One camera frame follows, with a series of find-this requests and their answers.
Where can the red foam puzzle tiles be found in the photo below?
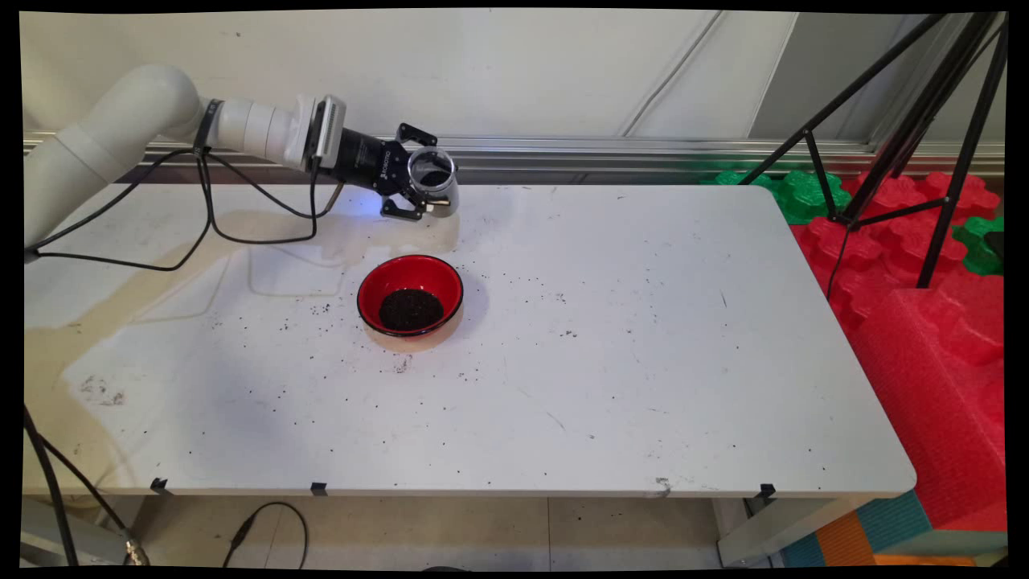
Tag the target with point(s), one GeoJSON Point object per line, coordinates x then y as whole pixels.
{"type": "Point", "coordinates": [868, 249]}

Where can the clear plastic jar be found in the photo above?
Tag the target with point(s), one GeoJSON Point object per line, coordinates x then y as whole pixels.
{"type": "Point", "coordinates": [442, 189]}

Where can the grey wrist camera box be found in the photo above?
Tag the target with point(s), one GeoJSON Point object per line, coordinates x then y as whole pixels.
{"type": "Point", "coordinates": [330, 133]}

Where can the black tripod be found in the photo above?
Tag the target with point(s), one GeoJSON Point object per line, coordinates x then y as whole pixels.
{"type": "Point", "coordinates": [916, 121]}

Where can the aluminium wall rail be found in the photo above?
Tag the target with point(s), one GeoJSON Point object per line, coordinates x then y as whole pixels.
{"type": "Point", "coordinates": [643, 153]}

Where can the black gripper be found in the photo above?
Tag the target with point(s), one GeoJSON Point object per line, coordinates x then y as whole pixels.
{"type": "Point", "coordinates": [370, 165]}

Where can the black grains pile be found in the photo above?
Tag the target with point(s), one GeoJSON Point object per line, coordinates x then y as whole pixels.
{"type": "Point", "coordinates": [412, 310]}

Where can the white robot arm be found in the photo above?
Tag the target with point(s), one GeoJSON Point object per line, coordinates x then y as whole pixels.
{"type": "Point", "coordinates": [129, 121]}

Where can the white wall conduit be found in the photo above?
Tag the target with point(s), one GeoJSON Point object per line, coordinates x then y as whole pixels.
{"type": "Point", "coordinates": [671, 76]}

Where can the red bowl black rim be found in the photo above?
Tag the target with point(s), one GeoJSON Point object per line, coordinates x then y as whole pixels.
{"type": "Point", "coordinates": [398, 277]}

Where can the white table leg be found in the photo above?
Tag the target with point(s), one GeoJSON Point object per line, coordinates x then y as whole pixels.
{"type": "Point", "coordinates": [96, 543]}
{"type": "Point", "coordinates": [772, 531]}

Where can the teal and orange foam mat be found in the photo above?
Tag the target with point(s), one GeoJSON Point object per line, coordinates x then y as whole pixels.
{"type": "Point", "coordinates": [884, 535]}

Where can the green foam puzzle tile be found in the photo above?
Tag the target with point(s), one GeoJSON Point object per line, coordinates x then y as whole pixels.
{"type": "Point", "coordinates": [977, 245]}
{"type": "Point", "coordinates": [804, 197]}

